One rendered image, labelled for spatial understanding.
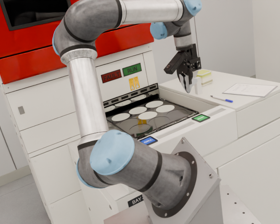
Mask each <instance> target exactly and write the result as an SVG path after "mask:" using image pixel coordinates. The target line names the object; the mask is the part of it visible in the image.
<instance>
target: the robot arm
mask: <svg viewBox="0 0 280 224"><path fill-rule="evenodd" d="M201 9H202V3H201V1H200V0H79V1H77V2H75V3H74V4H73V5H71V6H70V7H69V9H68V10H67V12H66V14H65V15H64V17H63V19H62V21H61V22H60V24H59V25H58V26H57V28H56V29H55V31H54V35H53V39H52V45H53V48H54V51H55V52H56V54H57V55H59V56H60V60H61V62H62V63H63V64H65V65H67V68H68V74H69V79H70V84H71V89H72V95H73V100H74V105H75V109H76V116H77V120H78V125H79V130H80V136H81V140H80V142H79V143H78V145H77V148H78V153H79V159H78V161H77V163H76V173H77V176H78V178H79V179H80V181H81V182H82V183H83V184H85V185H86V186H88V187H90V188H106V187H108V186H113V185H116V184H124V185H127V186H129V187H131V188H133V189H135V190H137V191H139V192H141V193H143V194H144V195H145V196H146V197H147V198H148V199H149V200H150V201H151V202H152V203H153V204H154V205H155V206H156V207H158V208H160V209H162V210H169V209H172V208H173V207H175V206H176V205H177V204H178V203H179V202H180V201H181V200H182V198H183V197H184V195H185V193H186V191H187V189H188V186H189V183H190V179H191V166H190V163H189V161H188V160H187V159H185V158H183V157H181V156H179V155H173V154H166V153H161V152H159V151H157V150H155V149H153V148H151V147H149V146H147V145H145V144H144V143H142V142H140V141H138V140H136V139H134V138H133V137H131V136H130V135H129V134H127V133H125V132H121V131H119V130H110V131H109V129H108V123H107V119H106V115H105V110H104V105H103V101H102V96H101V92H100V86H99V82H98V78H97V73H96V67H95V63H94V60H95V59H96V57H97V50H96V45H95V40H96V39H97V38H98V37H99V35H100V34H101V33H103V32H105V31H107V30H109V29H115V28H118V27H119V26H120V25H123V24H143V23H151V26H150V32H151V34H152V36H153V37H154V38H155V39H157V40H161V39H165V38H167V37H169V36H172V35H173V37H174V42H175V46H176V50H177V51H178V52H177V53H176V55H175V56H174V57H173V58H172V60H171V61H170V62H169V63H168V65H167V66H166V67H165V68H164V71H165V72H166V74H171V75H172V74H173V73H174V72H175V71H176V72H177V76H178V79H179V81H180V83H181V85H182V86H183V88H184V89H185V91H186V92H187V93H190V91H191V88H192V86H194V85H195V84H196V83H197V81H198V80H197V78H194V77H193V72H194V71H196V70H199V69H201V61H200V57H197V51H196V44H192V34H191V27H190V19H191V18H192V17H194V16H196V14H197V13H198V12H199V11H200V10H201ZM198 61H200V66H199V65H198V64H197V62H198Z"/></svg>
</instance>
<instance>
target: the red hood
mask: <svg viewBox="0 0 280 224"><path fill-rule="evenodd" d="M77 1H79V0H0V79H1V81H2V83H3V84H8V83H11V82H15V81H18V80H22V79H26V78H29V77H32V76H36V75H39V74H43V73H46V72H50V71H54V70H57V69H60V68H64V67H67V65H65V64H63V63H62V62H61V60H60V56H59V55H57V54H56V52H55V51H54V48H53V45H52V39H53V35H54V31H55V29H56V28H57V26H58V25H59V24H60V22H61V21H62V19H63V17H64V15H65V14H66V12H67V10H68V9H69V7H70V6H71V5H73V4H74V3H75V2H77ZM150 26H151V23H143V24H123V25H120V26H119V27H118V28H115V29H109V30H107V31H105V32H103V33H101V34H100V35H99V37H98V38H97V39H96V40H95V45H96V50H97V57H96V58H99V57H103V56H106V55H110V54H113V53H116V52H121V51H124V50H127V49H131V48H134V47H138V46H141V45H144V44H149V43H152V42H154V37H153V36H152V34H151V32H150Z"/></svg>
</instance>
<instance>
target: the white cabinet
mask: <svg viewBox="0 0 280 224"><path fill-rule="evenodd" d="M68 148H69V151H70V154H71V157H72V161H73V164H74V167H75V170H76V163H77V161H78V159H79V158H78V157H77V155H76V154H75V153H74V152H73V151H72V149H71V148H70V147H69V146H68ZM203 158H204V160H205V161H206V162H207V163H208V164H209V165H210V167H211V168H212V169H213V170H214V171H215V172H216V173H217V175H218V176H219V177H220V178H221V181H220V183H219V185H228V186H229V187H230V188H231V189H232V191H233V192H234V193H235V194H236V195H237V196H238V197H239V199H240V200H241V201H242V202H243V203H244V204H245V206H246V207H247V208H248V209H249V210H250V211H251V213H252V214H253V215H254V216H255V217H256V218H257V219H258V220H259V221H260V223H261V224H280V117H279V118H277V119H275V120H273V121H271V122H269V123H267V124H265V125H263V126H261V127H259V128H257V129H255V130H253V131H251V132H249V133H247V134H245V135H243V136H241V137H239V138H238V140H236V141H234V142H232V143H230V144H228V145H226V146H224V147H222V148H220V149H218V150H216V151H214V152H212V153H210V154H208V155H206V156H204V157H203ZM78 180H79V183H80V187H81V190H82V193H83V196H84V200H85V203H86V206H87V209H88V213H89V215H90V219H91V222H92V224H104V220H105V219H107V218H109V217H111V216H113V215H115V214H117V213H119V212H121V211H123V210H125V209H127V208H129V207H131V206H133V205H135V204H137V203H139V202H141V201H143V200H144V199H143V196H142V193H141V192H139V191H137V190H136V191H134V192H132V193H130V194H128V195H126V196H124V197H122V198H120V199H118V200H116V201H115V200H113V198H112V197H111V196H110V195H109V193H108V192H107V191H106V190H105V189H104V188H90V187H88V186H86V185H85V184H83V183H82V182H81V181H80V179H79V178H78Z"/></svg>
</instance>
